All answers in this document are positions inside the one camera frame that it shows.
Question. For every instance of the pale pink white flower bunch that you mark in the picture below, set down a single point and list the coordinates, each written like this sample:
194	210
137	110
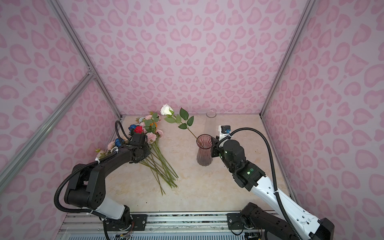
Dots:
111	149

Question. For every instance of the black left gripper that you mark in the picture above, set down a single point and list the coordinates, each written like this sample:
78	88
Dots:
147	152

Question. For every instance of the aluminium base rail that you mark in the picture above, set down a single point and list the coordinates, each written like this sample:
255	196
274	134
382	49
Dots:
164	226

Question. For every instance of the white rose stem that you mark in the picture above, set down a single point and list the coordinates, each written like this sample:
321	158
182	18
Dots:
183	119

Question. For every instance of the purple ribbed glass vase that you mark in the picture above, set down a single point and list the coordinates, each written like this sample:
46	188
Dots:
204	156

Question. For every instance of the aluminium frame profile left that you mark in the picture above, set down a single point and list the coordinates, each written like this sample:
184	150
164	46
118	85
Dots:
20	159

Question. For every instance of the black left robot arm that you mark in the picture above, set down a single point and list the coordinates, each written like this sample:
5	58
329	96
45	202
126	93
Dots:
84	190

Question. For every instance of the pink orange mixed flower stem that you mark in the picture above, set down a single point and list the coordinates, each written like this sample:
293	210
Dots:
149	122

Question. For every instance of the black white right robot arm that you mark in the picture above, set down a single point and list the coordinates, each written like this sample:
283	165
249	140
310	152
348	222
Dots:
292	222

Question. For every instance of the clear glass vase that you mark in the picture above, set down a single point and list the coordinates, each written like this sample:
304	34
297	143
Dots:
211	123

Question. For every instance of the blue rose stem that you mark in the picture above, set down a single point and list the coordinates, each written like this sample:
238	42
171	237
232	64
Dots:
132	128

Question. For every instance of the red rose stem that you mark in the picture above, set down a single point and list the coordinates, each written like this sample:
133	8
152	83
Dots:
138	130

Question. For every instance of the pink rose spray stem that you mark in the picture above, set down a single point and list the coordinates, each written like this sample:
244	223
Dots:
162	170

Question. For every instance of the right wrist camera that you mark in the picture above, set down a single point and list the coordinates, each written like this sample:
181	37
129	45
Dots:
224	131

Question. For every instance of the aluminium frame profile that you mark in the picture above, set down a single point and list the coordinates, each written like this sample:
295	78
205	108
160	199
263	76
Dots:
295	39
20	159

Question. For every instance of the aluminium frame profile right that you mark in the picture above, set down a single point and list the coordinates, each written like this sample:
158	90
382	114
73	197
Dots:
295	39

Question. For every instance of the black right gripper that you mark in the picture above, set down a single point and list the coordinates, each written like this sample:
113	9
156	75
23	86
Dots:
215	147

